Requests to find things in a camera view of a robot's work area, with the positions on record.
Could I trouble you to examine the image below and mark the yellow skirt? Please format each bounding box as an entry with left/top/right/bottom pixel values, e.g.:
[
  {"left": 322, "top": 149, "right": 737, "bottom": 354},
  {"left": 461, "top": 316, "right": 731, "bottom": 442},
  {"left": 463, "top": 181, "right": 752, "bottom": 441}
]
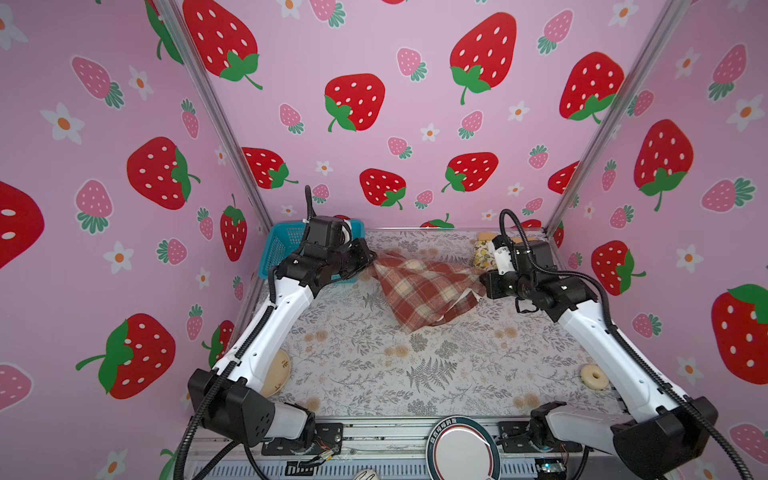
[{"left": 477, "top": 232, "right": 548, "bottom": 245}]

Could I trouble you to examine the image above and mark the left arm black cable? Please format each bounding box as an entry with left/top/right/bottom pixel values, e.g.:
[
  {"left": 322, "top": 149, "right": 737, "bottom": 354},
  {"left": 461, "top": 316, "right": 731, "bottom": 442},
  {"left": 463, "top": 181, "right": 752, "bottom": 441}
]
[{"left": 172, "top": 184, "right": 361, "bottom": 480}]

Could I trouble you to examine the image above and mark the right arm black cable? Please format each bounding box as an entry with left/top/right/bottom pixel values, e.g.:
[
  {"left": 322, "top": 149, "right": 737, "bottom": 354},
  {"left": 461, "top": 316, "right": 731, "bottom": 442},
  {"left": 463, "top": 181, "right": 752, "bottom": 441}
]
[{"left": 497, "top": 208, "right": 754, "bottom": 480}]

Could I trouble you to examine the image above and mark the aluminium frame post left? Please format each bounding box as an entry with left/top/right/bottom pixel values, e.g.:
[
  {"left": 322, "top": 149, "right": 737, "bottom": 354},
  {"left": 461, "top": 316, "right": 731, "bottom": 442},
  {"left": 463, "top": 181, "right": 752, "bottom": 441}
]
[{"left": 156, "top": 0, "right": 273, "bottom": 232}]

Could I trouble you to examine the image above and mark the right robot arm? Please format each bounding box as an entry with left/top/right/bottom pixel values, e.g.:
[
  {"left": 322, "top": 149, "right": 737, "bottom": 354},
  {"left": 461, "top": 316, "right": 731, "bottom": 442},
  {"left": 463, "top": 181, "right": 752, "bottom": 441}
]
[{"left": 481, "top": 236, "right": 718, "bottom": 479}]

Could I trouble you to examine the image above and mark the white plate green rim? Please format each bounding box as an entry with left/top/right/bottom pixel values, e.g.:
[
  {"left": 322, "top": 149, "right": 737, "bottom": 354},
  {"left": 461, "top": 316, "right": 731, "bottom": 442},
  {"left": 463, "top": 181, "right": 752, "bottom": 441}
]
[{"left": 425, "top": 415, "right": 501, "bottom": 480}]

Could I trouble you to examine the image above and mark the plain glazed donut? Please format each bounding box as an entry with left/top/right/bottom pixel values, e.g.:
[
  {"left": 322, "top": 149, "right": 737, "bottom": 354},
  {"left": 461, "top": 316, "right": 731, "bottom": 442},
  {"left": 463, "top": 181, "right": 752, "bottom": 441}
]
[{"left": 580, "top": 364, "right": 610, "bottom": 391}]

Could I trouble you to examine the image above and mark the teal plastic basket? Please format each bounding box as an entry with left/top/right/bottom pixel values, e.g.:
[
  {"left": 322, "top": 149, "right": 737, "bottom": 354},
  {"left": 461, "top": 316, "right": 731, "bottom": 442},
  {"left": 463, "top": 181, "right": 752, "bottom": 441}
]
[{"left": 257, "top": 218, "right": 367, "bottom": 283}]

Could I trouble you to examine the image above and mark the aluminium frame post right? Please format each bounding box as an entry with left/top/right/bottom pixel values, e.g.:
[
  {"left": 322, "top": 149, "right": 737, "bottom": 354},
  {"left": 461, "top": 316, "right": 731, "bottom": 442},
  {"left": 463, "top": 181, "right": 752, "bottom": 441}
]
[{"left": 543, "top": 0, "right": 690, "bottom": 238}]

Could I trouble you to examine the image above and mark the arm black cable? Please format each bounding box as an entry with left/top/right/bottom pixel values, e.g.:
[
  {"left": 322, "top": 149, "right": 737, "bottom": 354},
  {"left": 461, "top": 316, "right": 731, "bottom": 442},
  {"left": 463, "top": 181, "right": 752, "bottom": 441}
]
[
  {"left": 172, "top": 184, "right": 361, "bottom": 480},
  {"left": 497, "top": 208, "right": 754, "bottom": 480}
]

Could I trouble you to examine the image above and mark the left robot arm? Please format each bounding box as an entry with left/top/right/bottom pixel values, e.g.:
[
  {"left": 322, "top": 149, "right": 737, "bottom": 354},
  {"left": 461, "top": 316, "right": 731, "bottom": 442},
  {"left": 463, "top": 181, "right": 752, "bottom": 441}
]
[{"left": 184, "top": 216, "right": 376, "bottom": 449}]

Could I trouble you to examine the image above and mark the white chocolate drizzled donut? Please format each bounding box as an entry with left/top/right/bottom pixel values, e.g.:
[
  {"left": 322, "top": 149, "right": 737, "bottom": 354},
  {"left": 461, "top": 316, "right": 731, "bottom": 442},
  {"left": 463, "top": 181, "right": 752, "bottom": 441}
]
[{"left": 353, "top": 469, "right": 380, "bottom": 480}]

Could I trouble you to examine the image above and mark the lemon print skirt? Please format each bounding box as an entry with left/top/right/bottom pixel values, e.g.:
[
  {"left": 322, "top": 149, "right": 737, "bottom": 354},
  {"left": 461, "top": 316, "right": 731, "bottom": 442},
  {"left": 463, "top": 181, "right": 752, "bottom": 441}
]
[{"left": 473, "top": 240, "right": 497, "bottom": 271}]

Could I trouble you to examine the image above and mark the red plaid skirt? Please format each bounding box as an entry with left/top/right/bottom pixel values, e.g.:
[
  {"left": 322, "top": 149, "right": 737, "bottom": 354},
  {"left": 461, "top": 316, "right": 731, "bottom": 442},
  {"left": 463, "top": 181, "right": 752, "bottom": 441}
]
[{"left": 370, "top": 254, "right": 486, "bottom": 332}]

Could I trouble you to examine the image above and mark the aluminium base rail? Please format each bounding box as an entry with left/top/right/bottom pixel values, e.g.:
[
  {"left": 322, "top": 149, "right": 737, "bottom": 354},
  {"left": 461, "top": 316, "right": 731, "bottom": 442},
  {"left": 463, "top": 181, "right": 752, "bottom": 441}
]
[{"left": 158, "top": 416, "right": 661, "bottom": 480}]

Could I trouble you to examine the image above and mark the aluminium frame post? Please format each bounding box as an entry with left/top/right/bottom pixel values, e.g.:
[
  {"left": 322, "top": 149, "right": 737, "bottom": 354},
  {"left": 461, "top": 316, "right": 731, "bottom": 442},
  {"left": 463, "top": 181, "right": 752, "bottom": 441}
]
[
  {"left": 543, "top": 0, "right": 690, "bottom": 238},
  {"left": 156, "top": 0, "right": 273, "bottom": 232}
]

